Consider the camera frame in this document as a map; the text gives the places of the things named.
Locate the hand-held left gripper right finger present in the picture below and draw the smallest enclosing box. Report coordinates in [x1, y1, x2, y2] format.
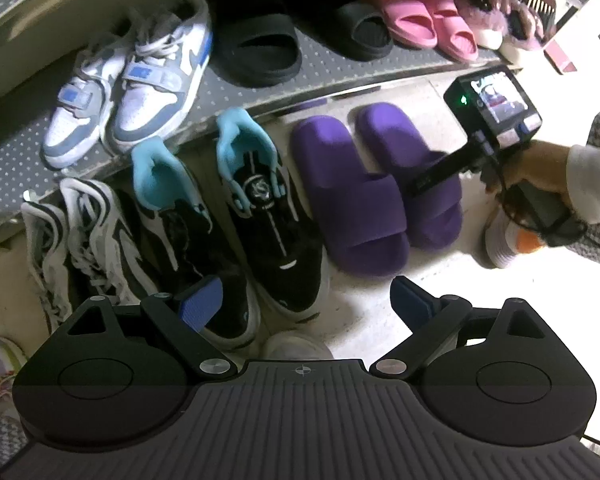
[370, 276, 546, 378]

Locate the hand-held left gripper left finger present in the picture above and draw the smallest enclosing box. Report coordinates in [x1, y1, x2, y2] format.
[65, 276, 238, 376]

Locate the black sneaker light blue lining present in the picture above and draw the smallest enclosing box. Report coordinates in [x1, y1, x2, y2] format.
[215, 107, 331, 323]
[130, 140, 261, 351]

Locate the purple slide sandal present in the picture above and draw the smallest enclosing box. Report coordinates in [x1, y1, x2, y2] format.
[290, 115, 411, 278]
[356, 102, 464, 251]

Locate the metal shoe rack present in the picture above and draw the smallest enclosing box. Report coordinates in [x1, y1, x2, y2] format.
[0, 0, 581, 241]

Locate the person's right forearm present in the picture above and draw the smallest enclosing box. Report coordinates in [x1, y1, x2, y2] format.
[567, 142, 600, 226]

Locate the person's right hand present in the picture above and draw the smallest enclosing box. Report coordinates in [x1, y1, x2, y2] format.
[485, 139, 573, 197]

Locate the pink fluffy slipper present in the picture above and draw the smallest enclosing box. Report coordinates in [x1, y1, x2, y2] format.
[500, 0, 556, 61]
[450, 0, 506, 51]

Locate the pink slide sandal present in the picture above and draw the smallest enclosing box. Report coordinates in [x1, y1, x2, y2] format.
[349, 0, 438, 51]
[420, 0, 479, 63]

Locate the white rounded object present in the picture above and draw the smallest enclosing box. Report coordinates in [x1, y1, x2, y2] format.
[262, 330, 335, 361]

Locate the black slide sandal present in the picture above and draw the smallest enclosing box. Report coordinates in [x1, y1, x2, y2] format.
[300, 0, 395, 62]
[211, 0, 303, 87]

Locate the person's left white sneaker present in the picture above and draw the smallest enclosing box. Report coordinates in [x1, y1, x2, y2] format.
[0, 335, 28, 411]

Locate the white blue strap sneaker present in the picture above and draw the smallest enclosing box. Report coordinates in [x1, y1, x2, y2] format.
[102, 0, 215, 156]
[41, 30, 136, 170]

